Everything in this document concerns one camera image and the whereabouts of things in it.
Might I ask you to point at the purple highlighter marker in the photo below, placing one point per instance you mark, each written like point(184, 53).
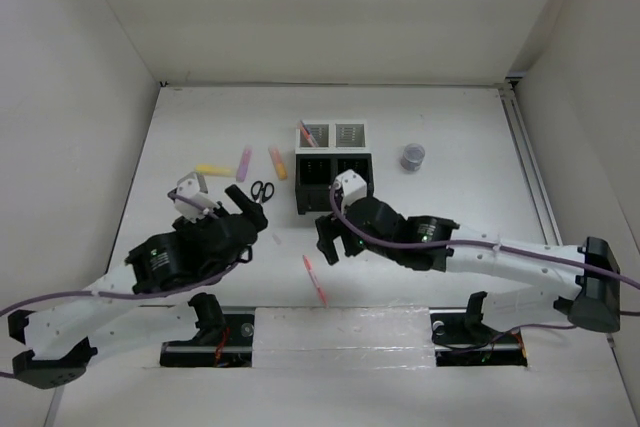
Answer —
point(242, 170)

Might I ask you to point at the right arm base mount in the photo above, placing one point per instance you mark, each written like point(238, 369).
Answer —
point(461, 339)

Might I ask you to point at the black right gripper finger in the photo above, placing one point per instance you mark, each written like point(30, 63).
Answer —
point(352, 243)
point(328, 229)

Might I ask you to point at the black slotted organizer box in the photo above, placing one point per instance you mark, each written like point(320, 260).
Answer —
point(316, 172)

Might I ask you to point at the white slotted organizer box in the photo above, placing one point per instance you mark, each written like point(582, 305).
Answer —
point(342, 136)

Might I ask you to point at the red pen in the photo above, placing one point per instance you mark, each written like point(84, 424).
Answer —
point(314, 143)
point(320, 292)

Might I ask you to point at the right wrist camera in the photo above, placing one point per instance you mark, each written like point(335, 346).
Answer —
point(351, 187)

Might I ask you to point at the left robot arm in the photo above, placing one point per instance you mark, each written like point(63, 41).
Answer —
point(162, 286)

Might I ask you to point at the orange highlighter marker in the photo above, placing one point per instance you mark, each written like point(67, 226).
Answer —
point(278, 163)

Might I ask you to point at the black handled scissors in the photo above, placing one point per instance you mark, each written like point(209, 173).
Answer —
point(262, 191)

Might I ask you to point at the aluminium rail right side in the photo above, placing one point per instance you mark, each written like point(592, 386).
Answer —
point(529, 165)

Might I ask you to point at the yellow highlighter marker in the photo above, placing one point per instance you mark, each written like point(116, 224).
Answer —
point(213, 170)

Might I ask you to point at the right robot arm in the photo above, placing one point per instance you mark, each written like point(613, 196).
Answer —
point(578, 282)

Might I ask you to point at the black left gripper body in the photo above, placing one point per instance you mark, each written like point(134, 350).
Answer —
point(190, 227)

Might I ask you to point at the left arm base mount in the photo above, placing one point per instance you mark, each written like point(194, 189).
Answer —
point(223, 338)

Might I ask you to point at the blue highlighter pen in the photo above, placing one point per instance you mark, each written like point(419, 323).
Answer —
point(304, 129)

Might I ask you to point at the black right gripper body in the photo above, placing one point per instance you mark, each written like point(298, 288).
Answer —
point(382, 250)

